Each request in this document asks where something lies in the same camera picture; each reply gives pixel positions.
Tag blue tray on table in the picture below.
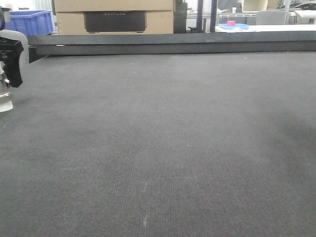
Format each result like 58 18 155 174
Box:
218 23 249 30

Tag metal valve white caps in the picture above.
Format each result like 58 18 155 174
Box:
0 63 13 113

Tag pink block in tray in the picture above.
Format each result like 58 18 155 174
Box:
227 20 236 26

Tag black vertical post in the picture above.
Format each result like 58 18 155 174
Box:
196 0 203 33

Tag grey chair backrest left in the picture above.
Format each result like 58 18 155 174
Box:
0 29 30 72

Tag lower cardboard box black print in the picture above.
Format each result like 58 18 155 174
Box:
56 11 174 35

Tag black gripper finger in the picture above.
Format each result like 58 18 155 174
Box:
0 39 24 88

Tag black conveyor end rail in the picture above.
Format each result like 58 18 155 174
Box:
28 31 316 56

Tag white background table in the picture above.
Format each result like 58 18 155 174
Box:
216 24 316 33

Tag blue plastic crate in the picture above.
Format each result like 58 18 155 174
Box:
5 10 54 37

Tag upper cardboard box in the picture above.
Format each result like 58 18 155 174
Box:
54 0 174 12

